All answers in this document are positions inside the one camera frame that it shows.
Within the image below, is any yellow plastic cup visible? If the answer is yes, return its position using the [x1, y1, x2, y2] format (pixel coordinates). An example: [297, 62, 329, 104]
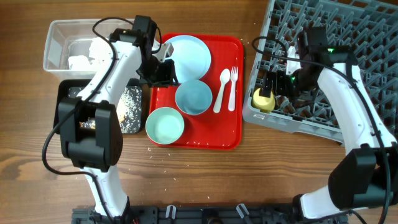
[251, 88, 276, 113]

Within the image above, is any light blue bowl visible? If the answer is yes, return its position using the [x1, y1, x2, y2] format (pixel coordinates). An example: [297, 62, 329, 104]
[175, 80, 213, 116]

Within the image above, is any food scraps and rice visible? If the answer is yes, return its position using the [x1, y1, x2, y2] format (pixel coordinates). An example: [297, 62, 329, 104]
[77, 86, 142, 133]

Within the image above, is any mint green bowl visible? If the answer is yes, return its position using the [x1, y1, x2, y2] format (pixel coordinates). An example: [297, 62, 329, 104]
[146, 107, 185, 145]

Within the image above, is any white napkin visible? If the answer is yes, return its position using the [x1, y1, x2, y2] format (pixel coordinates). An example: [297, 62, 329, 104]
[68, 37, 111, 71]

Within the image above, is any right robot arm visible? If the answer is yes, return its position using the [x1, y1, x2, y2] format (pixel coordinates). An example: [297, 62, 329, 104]
[259, 27, 397, 222]

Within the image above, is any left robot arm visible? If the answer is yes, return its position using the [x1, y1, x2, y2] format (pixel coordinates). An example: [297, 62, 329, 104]
[49, 16, 178, 223]

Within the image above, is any grey dishwasher rack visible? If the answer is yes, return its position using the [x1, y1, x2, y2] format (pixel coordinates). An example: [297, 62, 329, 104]
[243, 0, 397, 142]

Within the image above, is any white plastic fork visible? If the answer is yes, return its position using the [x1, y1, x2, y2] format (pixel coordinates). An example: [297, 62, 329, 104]
[228, 67, 238, 111]

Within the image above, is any large light blue plate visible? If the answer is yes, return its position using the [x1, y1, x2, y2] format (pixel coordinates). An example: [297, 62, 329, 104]
[165, 35, 211, 83]

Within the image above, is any black plastic tray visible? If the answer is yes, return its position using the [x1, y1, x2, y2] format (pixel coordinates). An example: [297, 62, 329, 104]
[53, 79, 142, 134]

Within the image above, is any white plastic spoon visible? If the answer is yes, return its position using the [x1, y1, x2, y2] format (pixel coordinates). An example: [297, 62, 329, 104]
[213, 68, 231, 113]

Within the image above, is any red serving tray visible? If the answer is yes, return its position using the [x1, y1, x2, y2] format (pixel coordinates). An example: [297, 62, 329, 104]
[149, 33, 244, 150]

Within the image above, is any clear plastic bin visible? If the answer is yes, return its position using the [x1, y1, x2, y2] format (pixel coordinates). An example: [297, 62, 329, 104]
[43, 19, 132, 80]

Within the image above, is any left black cable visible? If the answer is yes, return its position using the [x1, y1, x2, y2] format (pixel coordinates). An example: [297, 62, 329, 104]
[42, 16, 134, 224]

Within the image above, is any black cable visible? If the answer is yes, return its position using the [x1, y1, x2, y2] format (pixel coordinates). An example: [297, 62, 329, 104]
[42, 16, 134, 224]
[251, 36, 392, 224]

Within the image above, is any right black cable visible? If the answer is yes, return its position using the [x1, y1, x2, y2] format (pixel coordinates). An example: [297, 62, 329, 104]
[251, 36, 392, 224]

